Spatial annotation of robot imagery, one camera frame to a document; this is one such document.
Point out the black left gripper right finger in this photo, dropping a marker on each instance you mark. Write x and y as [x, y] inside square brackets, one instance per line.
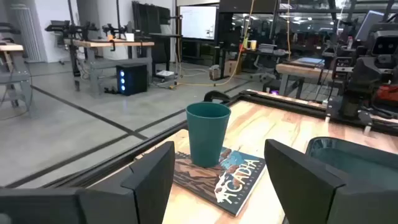
[298, 180]

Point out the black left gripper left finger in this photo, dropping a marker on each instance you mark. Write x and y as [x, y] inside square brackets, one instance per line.
[149, 174]

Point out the black robot arm on workbench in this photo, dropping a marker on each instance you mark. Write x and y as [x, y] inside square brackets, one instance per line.
[73, 29]

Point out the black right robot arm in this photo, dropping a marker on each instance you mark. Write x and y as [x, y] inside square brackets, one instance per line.
[349, 105]

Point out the small black robot arm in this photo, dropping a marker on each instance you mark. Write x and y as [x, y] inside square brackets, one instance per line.
[114, 30]

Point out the dark green tray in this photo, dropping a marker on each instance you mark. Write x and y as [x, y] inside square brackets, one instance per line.
[357, 161]

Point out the teal plastic cup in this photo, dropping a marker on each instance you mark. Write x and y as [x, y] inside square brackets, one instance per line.
[206, 137]

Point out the yellow cup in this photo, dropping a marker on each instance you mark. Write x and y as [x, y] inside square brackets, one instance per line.
[253, 45]

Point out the red machine part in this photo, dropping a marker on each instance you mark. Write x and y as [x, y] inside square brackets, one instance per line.
[387, 93]

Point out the tilted grey monitor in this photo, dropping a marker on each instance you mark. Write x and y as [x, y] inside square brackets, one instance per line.
[368, 25]

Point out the blue sheet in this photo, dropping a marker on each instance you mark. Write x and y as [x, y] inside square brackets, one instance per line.
[311, 60]

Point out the Acadia national park book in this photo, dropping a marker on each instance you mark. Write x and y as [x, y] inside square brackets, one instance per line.
[236, 183]

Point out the wooden table with grey legs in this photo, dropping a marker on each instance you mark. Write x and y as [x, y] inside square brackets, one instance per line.
[298, 71]

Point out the black computer tower blue lights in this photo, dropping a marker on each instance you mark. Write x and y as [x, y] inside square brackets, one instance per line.
[133, 79]

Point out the black table clamp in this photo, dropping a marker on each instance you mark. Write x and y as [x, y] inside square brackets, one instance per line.
[214, 95]

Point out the grey desk box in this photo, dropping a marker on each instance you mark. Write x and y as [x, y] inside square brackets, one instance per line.
[267, 48]

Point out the cardboard box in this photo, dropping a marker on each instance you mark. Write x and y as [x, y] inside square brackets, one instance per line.
[231, 68]

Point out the wooden workbench grey legs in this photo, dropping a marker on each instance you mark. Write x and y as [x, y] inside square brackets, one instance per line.
[124, 44]
[12, 47]

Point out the black folding panels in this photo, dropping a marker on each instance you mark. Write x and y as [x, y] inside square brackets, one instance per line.
[150, 21]

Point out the large white display screen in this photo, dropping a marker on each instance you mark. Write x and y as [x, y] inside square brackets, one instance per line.
[197, 21]

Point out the white radiator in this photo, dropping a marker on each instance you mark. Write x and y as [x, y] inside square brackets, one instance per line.
[26, 31]

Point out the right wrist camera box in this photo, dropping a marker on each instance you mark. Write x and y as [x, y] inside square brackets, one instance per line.
[385, 45]

